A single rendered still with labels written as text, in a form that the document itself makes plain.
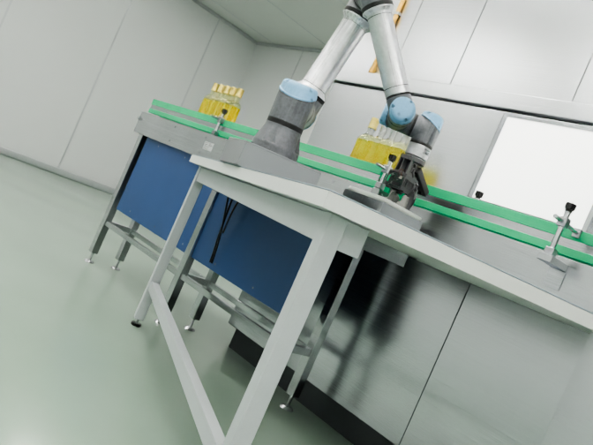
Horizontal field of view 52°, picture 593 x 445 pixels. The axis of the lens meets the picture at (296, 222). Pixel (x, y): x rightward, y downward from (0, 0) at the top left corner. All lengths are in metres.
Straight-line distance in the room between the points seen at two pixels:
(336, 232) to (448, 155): 1.25
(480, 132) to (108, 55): 6.17
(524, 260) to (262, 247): 1.04
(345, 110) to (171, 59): 5.69
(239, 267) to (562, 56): 1.43
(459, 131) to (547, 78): 0.35
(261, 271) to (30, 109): 5.63
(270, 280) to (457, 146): 0.86
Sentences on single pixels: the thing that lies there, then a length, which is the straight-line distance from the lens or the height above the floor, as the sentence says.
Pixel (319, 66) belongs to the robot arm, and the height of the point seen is 1.15.
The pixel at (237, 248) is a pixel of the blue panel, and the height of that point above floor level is 0.47.
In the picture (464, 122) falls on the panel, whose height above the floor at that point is 1.25.
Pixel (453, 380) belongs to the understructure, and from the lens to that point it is 2.16.
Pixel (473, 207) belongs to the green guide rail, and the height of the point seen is 0.94.
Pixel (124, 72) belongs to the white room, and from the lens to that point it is 8.07.
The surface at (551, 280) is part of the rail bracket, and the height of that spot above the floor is 0.81.
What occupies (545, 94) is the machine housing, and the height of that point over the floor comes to 1.42.
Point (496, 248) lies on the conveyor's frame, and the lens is 1.94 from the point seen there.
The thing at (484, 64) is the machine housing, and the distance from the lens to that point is 2.50.
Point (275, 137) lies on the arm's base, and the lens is 1.82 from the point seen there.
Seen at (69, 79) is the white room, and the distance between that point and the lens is 7.82.
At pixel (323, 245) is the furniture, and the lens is 1.15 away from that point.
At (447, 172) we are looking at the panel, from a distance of 2.33.
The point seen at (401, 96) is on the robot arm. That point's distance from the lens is 1.87.
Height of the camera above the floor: 0.68
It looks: level
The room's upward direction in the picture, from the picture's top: 24 degrees clockwise
